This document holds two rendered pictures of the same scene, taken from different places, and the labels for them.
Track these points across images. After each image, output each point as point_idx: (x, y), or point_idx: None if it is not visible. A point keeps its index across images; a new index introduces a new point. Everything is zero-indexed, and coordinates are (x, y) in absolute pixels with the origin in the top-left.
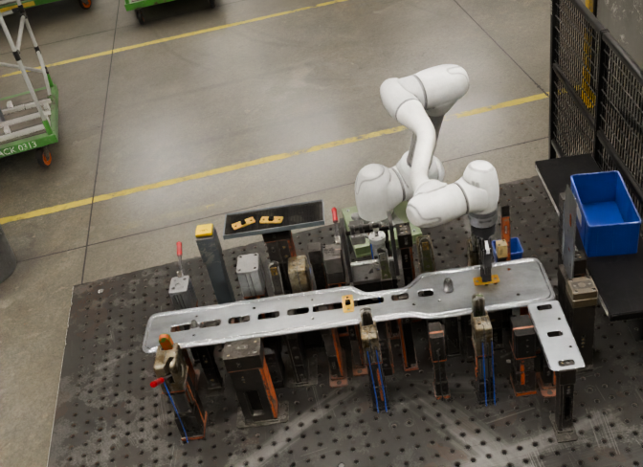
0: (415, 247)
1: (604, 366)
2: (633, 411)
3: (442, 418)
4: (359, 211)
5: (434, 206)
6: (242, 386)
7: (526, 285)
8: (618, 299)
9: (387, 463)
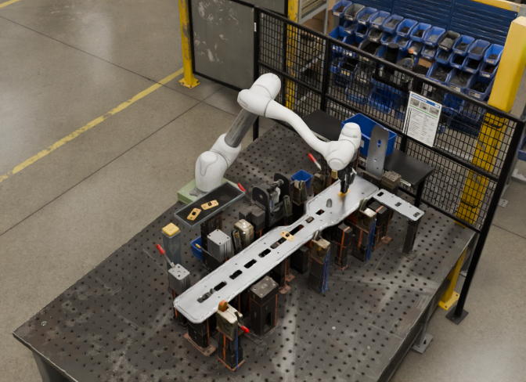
0: (242, 198)
1: (394, 217)
2: (424, 231)
3: (354, 278)
4: (203, 187)
5: (347, 154)
6: (265, 311)
7: (362, 187)
8: (408, 176)
9: (353, 313)
